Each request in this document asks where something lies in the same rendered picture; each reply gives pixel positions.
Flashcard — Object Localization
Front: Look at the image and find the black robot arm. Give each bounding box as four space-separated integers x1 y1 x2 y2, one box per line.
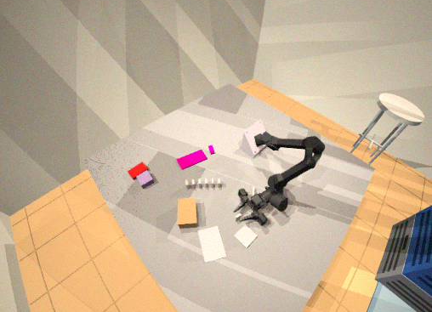
250 131 325 212

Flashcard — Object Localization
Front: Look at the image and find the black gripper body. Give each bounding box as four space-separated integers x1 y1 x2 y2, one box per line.
238 188 268 226

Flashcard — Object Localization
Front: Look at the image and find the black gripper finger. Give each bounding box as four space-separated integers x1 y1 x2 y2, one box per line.
234 196 246 212
240 212 258 221

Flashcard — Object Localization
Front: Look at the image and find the red flat block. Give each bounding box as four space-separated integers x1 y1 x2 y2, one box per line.
128 162 148 180

